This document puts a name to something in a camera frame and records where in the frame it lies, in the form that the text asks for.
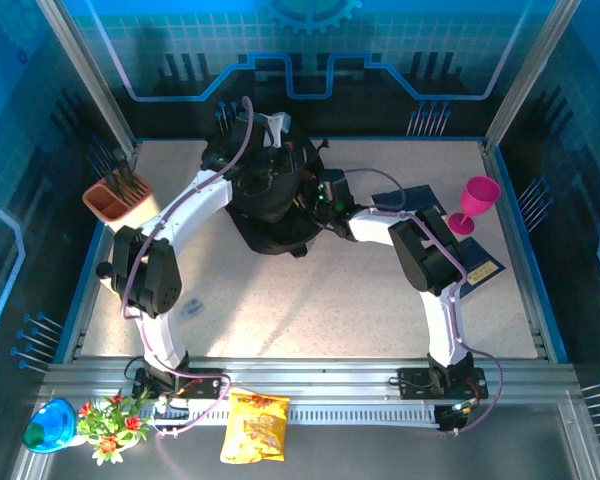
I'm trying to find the cream orange knife block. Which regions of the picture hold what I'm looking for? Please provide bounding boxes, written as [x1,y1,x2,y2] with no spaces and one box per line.
[82,172,162,235]

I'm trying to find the blue plastic bowl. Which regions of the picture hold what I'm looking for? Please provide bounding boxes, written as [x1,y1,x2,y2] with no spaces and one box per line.
[21,397,78,455]

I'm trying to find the black fabric backpack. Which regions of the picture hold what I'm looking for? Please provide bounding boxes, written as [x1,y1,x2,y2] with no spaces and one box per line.
[201,133,332,260]

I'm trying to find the artificial red flower plant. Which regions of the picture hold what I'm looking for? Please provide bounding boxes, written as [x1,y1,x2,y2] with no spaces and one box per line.
[75,388,157,467]

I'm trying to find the tall black knife handle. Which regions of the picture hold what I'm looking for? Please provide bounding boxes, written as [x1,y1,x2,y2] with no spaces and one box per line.
[111,148,134,194]

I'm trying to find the white slotted cable tray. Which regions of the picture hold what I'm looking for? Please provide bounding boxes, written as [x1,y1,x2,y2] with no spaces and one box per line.
[152,403,441,427]

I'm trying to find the aluminium frame post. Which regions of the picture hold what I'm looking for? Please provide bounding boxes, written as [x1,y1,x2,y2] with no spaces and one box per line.
[35,0,142,157]
[483,0,583,151]

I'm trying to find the yellow chips bag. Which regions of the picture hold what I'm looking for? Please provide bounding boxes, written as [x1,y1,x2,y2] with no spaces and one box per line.
[219,386,292,465]

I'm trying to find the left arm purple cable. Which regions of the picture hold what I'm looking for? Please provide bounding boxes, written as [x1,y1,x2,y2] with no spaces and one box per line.
[119,96,256,480]

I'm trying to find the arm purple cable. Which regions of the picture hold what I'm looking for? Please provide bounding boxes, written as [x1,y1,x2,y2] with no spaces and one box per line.
[119,96,256,480]
[342,167,505,439]

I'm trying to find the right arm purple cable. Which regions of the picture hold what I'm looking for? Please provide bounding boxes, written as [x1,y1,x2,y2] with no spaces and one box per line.
[342,167,505,439]

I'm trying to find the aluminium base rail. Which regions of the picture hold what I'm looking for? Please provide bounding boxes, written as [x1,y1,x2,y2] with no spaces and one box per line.
[42,355,579,407]

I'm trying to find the pink plastic goblet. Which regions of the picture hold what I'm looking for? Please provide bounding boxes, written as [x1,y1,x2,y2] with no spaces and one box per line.
[447,175,502,236]

